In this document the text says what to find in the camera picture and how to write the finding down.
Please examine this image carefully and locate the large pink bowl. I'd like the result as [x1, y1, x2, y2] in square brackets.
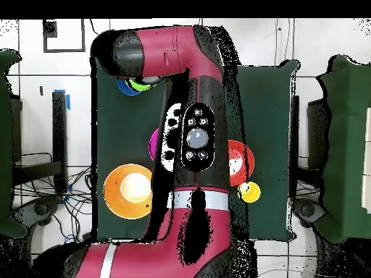
[148, 127, 160, 163]

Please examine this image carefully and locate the tangle of floor cables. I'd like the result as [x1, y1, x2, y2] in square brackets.
[12, 166, 98, 247]

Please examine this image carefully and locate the dark green tablecloth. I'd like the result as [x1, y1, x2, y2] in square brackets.
[91, 56, 299, 241]

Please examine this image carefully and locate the green-clothed side table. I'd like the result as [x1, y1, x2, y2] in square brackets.
[0, 49, 27, 238]
[315, 54, 371, 244]

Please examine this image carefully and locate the red shallow bowl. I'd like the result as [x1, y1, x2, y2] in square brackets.
[227, 139, 255, 187]

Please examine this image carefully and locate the large orange bowl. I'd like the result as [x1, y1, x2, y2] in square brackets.
[103, 163, 154, 220]

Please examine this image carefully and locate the light green bowl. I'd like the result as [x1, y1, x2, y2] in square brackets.
[128, 77, 156, 93]

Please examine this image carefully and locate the yellow cup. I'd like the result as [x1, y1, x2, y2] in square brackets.
[237, 181, 262, 203]

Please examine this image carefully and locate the small dark blue bowl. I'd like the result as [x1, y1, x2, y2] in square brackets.
[116, 78, 143, 96]

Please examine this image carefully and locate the black stand frame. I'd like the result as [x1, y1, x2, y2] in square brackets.
[11, 90, 69, 193]
[289, 95, 333, 201]

